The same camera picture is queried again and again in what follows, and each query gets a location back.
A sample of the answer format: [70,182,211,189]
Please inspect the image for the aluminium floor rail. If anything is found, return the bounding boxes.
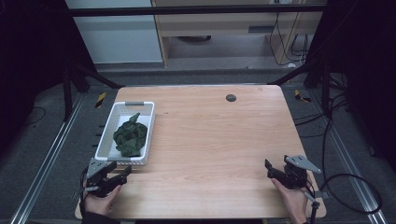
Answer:
[8,92,86,224]
[311,90,388,224]

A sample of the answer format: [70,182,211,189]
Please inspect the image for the yellow black striped tape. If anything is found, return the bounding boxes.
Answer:
[293,89,313,104]
[94,91,107,109]

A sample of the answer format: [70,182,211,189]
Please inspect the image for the person's left hand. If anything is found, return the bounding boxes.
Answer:
[82,185,122,217]

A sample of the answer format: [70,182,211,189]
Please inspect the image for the black metal stand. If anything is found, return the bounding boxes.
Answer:
[268,54,332,117]
[61,60,125,123]

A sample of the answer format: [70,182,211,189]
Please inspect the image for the black hanging desk cables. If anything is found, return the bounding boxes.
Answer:
[268,11,310,68]

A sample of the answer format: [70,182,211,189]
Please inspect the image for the black curtain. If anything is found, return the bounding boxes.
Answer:
[0,0,97,157]
[306,0,396,174]

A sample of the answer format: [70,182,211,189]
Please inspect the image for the white plastic basket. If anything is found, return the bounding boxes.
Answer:
[94,101,156,166]

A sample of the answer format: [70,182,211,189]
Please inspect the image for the white cabinet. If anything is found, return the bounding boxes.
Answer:
[64,0,164,65]

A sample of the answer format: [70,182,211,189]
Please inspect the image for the dark green cloth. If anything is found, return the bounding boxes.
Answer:
[112,112,149,158]

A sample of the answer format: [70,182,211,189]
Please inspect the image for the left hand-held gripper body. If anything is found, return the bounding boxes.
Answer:
[82,157,123,199]

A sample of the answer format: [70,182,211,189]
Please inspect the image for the light wooden desk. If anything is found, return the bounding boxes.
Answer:
[150,0,329,68]

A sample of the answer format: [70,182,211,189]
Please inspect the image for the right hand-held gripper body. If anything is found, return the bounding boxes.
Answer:
[281,154,322,190]

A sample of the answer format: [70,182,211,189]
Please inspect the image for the black floor cables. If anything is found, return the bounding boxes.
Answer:
[293,74,351,139]

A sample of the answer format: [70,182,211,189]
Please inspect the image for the black thin floor cable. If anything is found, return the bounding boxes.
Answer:
[23,105,48,127]

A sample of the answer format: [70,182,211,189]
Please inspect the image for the black looped gripper cable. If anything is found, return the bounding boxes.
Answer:
[319,173,383,216]

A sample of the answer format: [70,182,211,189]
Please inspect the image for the black horizontal frame bar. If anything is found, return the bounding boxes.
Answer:
[66,4,328,17]

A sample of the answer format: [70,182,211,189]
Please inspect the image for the grey cable plug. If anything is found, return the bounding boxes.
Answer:
[303,189,331,224]

